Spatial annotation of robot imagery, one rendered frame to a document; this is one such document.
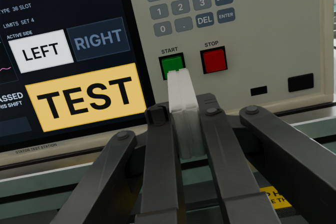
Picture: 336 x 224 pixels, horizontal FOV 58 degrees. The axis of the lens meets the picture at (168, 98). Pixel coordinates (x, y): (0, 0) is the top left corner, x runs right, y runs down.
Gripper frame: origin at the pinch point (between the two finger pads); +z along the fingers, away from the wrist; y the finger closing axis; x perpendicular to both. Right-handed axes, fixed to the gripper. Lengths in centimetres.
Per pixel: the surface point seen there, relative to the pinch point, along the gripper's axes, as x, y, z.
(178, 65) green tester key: 0.1, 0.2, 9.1
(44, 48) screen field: 4.0, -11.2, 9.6
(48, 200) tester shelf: -10.0, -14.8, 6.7
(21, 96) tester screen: 0.0, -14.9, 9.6
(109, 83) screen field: -0.4, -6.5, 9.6
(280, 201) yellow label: -11.7, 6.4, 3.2
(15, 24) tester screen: 6.5, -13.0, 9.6
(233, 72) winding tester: -1.8, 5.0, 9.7
